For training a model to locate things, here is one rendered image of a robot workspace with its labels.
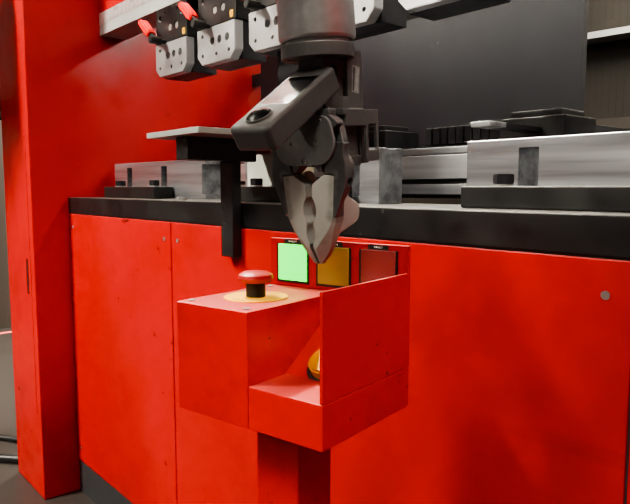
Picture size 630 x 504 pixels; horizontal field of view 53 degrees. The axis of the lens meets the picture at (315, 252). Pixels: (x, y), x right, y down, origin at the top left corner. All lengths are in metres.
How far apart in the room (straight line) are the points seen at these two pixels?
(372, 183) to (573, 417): 0.51
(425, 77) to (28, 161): 1.10
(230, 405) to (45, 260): 1.32
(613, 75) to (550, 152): 6.38
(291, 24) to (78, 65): 1.42
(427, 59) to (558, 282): 1.06
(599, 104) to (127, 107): 5.85
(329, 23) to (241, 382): 0.36
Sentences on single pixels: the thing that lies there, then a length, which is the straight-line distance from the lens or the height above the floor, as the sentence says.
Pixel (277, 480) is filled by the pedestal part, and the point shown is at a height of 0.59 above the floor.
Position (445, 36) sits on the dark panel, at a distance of 1.70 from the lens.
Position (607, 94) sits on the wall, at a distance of 7.26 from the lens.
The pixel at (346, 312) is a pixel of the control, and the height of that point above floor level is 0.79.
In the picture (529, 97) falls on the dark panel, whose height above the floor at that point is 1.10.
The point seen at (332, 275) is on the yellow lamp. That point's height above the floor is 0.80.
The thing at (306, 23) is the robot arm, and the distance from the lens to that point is 0.61.
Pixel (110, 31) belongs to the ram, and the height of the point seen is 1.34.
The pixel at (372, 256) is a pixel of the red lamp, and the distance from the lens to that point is 0.71.
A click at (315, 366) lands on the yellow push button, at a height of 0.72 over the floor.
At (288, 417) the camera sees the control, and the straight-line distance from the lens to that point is 0.62.
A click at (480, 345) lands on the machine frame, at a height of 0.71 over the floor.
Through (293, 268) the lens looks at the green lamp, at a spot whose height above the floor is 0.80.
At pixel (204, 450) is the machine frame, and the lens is 1.41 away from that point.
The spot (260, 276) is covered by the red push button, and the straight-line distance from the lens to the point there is 0.70.
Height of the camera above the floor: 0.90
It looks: 6 degrees down
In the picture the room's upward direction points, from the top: straight up
